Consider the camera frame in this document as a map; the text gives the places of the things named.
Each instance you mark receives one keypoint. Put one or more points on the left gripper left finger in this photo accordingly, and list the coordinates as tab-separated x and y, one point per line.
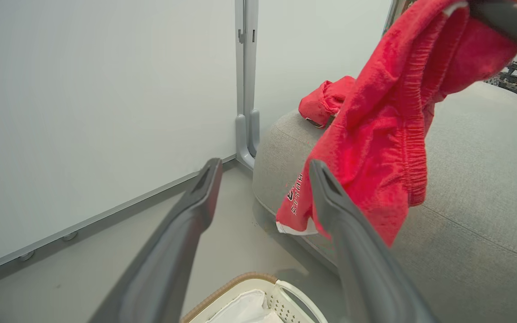
173	260

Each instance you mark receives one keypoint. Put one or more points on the small round partition glide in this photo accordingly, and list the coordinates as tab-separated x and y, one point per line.
69	236
26	256

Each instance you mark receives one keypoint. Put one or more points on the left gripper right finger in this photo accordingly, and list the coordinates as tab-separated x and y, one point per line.
366	278

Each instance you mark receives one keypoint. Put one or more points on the cluttered background equipment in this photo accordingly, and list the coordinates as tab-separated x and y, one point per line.
514	76

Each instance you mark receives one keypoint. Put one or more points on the grey fabric sofa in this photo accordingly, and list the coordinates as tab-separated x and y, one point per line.
465	224

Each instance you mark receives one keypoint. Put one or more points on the red jersey with black print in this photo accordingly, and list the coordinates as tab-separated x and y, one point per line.
326	98

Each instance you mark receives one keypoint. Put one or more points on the white wicker laundry basket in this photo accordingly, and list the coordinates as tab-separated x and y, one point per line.
281	307

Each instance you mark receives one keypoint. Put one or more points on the grey partition post with feet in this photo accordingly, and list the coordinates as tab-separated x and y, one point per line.
246	67

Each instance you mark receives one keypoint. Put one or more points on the white cloth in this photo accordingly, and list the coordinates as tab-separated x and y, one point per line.
245	309

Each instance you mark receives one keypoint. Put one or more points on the red shorts with elastic waistband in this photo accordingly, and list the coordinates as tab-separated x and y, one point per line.
375	134

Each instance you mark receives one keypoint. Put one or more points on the grey partition base rail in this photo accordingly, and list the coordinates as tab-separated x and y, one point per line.
106	211

